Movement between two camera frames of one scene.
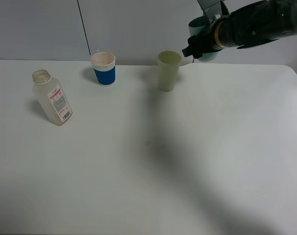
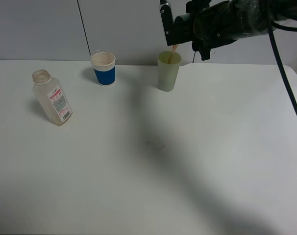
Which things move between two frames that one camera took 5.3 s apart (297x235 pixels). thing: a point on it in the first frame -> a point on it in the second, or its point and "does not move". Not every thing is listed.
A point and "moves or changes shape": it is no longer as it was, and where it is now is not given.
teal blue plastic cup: x=196 y=24 moves or changes shape
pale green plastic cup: x=168 y=62 does not move
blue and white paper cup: x=104 y=64 does not move
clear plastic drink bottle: x=51 y=97 does not move
